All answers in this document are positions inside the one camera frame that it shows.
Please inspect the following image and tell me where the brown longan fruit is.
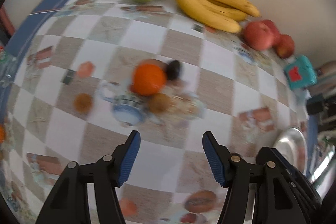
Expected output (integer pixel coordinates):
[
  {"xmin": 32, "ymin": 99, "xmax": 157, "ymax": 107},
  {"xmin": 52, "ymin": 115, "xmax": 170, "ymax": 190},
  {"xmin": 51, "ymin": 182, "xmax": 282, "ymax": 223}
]
[
  {"xmin": 73, "ymin": 93, "xmax": 93, "ymax": 114},
  {"xmin": 148, "ymin": 93, "xmax": 170, "ymax": 114}
]

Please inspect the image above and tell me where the dark plum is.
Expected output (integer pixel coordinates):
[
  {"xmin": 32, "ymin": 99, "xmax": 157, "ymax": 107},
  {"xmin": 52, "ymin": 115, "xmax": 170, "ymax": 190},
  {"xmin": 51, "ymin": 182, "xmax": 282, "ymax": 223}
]
[{"xmin": 165, "ymin": 60, "xmax": 181, "ymax": 81}]

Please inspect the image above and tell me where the orange tangerine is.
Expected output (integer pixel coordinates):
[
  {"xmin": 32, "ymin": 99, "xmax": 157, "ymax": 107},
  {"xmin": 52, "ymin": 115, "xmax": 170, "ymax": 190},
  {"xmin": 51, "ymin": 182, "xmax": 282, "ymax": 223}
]
[{"xmin": 131, "ymin": 64, "xmax": 167, "ymax": 97}]

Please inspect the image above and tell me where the large steel plate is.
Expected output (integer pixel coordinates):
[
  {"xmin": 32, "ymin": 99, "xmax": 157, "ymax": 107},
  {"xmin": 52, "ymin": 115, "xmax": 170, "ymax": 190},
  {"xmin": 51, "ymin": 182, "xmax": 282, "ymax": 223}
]
[{"xmin": 273, "ymin": 126, "xmax": 308, "ymax": 175}]

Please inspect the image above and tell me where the teal toy box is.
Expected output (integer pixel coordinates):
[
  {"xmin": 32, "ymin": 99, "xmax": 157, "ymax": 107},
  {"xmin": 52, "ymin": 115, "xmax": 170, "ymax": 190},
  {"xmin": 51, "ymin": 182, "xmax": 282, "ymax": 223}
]
[{"xmin": 284, "ymin": 55, "xmax": 317, "ymax": 90}]

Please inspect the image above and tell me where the checkered printed tablecloth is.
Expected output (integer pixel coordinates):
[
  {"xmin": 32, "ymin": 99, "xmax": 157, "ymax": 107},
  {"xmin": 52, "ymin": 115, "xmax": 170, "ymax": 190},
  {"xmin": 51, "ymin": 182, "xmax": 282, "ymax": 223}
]
[{"xmin": 1, "ymin": 0, "xmax": 309, "ymax": 223}]

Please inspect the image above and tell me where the red apple right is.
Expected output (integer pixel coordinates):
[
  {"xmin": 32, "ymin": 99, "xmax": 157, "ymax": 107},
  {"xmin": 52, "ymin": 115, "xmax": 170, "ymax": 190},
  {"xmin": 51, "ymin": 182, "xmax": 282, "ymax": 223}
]
[{"xmin": 275, "ymin": 34, "xmax": 295, "ymax": 59}]

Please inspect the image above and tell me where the red apple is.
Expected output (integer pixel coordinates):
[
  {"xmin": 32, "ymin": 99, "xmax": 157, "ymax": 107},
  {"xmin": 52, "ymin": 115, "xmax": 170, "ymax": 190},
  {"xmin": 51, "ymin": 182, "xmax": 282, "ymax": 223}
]
[
  {"xmin": 243, "ymin": 22, "xmax": 274, "ymax": 51},
  {"xmin": 275, "ymin": 34, "xmax": 295, "ymax": 59},
  {"xmin": 261, "ymin": 19, "xmax": 281, "ymax": 48}
]

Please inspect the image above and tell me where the red apple front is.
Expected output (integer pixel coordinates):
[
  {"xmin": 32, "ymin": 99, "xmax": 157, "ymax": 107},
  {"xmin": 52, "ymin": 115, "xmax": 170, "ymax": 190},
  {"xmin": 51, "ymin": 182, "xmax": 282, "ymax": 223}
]
[{"xmin": 243, "ymin": 22, "xmax": 274, "ymax": 51}]

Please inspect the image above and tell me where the red apple middle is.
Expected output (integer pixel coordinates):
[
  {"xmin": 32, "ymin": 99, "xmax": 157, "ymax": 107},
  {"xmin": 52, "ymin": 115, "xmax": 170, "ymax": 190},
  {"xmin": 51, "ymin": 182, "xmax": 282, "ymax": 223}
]
[{"xmin": 261, "ymin": 19, "xmax": 281, "ymax": 48}]

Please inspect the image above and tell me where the yellow banana bunch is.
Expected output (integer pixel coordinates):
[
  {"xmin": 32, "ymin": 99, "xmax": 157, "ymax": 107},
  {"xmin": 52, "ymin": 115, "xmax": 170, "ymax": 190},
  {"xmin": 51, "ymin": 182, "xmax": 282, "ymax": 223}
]
[{"xmin": 175, "ymin": 0, "xmax": 261, "ymax": 34}]

